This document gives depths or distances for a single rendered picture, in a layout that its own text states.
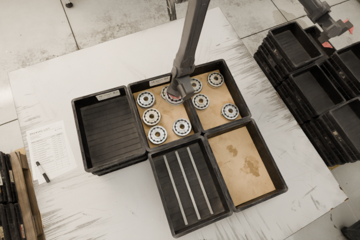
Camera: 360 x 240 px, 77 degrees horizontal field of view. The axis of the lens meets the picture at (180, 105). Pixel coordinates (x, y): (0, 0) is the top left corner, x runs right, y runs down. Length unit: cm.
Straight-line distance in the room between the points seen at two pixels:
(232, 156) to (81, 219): 87
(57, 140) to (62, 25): 169
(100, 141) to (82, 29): 177
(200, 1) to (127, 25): 213
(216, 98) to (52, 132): 100
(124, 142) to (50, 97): 61
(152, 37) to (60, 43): 131
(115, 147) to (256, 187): 78
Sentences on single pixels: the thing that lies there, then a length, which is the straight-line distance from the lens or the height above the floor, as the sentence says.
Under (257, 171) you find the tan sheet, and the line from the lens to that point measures 135.
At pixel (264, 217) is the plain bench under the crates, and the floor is 70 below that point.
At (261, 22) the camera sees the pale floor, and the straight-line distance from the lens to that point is 308.
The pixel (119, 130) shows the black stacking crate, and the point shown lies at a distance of 131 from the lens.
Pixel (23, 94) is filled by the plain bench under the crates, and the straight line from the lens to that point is 174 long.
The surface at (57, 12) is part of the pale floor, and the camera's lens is 311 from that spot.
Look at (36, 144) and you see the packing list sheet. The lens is 158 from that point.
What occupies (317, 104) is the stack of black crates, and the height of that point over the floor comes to 38.
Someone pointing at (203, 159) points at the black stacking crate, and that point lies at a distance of 127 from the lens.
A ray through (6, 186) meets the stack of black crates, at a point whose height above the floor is 27.
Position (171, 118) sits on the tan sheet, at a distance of 131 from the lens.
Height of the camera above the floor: 207
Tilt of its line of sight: 67 degrees down
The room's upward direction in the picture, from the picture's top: 11 degrees clockwise
